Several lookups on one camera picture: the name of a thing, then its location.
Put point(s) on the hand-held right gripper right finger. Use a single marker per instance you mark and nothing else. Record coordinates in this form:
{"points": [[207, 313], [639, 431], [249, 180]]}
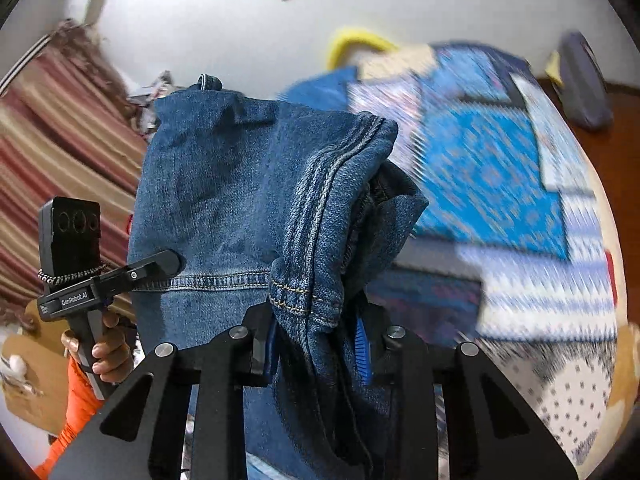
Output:
{"points": [[362, 352]]}

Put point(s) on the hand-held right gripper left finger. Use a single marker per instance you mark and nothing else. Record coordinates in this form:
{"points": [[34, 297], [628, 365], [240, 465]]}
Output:
{"points": [[269, 347]]}

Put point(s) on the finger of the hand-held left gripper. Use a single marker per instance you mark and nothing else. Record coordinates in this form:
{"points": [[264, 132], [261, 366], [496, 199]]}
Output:
{"points": [[145, 267]]}

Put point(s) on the blue denim jeans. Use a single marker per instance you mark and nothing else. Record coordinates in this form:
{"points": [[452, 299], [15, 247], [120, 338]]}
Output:
{"points": [[225, 195]]}

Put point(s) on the person's left forearm orange sleeve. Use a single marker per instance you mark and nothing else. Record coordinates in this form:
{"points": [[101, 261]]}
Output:
{"points": [[70, 425]]}

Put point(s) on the person's left hand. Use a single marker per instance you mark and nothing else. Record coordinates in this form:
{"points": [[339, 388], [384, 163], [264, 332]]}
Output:
{"points": [[116, 350]]}

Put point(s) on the red striped curtain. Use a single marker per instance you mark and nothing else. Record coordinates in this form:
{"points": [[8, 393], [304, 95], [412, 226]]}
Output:
{"points": [[65, 150]]}

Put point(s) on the brown cardboard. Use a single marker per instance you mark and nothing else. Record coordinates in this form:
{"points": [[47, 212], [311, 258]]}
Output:
{"points": [[30, 390]]}

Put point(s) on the blue patchwork blanket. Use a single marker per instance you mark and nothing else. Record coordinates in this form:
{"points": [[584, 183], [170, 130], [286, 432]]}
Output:
{"points": [[500, 190]]}

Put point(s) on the plain yellow cloth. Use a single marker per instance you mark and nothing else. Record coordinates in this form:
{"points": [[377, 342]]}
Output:
{"points": [[350, 40]]}

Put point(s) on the grey pillow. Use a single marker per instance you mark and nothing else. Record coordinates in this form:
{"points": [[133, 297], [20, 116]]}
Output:
{"points": [[585, 85]]}

